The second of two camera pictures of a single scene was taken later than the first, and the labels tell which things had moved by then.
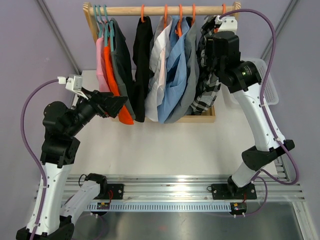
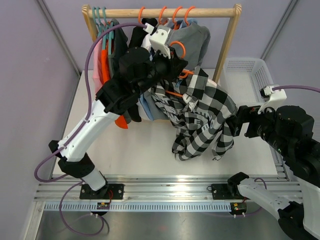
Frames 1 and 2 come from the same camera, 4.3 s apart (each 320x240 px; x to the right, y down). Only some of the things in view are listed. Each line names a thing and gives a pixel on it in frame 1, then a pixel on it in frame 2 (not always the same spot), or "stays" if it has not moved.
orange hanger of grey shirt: [194, 13] to [185, 20]
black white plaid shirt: [207, 84] to [201, 113]
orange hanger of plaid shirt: [224, 11] to [185, 72]
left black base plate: [114, 191] stays
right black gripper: [209, 50] to [245, 113]
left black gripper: [98, 100] to [175, 65]
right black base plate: [231, 191] stays
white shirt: [158, 69] to [146, 43]
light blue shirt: [176, 65] to [180, 24]
